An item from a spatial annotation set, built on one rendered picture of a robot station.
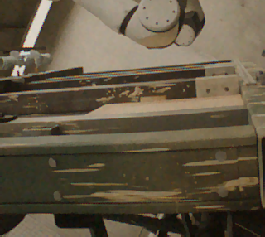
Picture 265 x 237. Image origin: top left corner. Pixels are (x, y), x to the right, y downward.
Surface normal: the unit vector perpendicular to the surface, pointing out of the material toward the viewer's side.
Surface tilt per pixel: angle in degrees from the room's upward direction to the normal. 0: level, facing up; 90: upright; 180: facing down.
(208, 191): 90
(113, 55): 90
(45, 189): 90
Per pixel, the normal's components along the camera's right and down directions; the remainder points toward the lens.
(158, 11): 0.00, -0.23
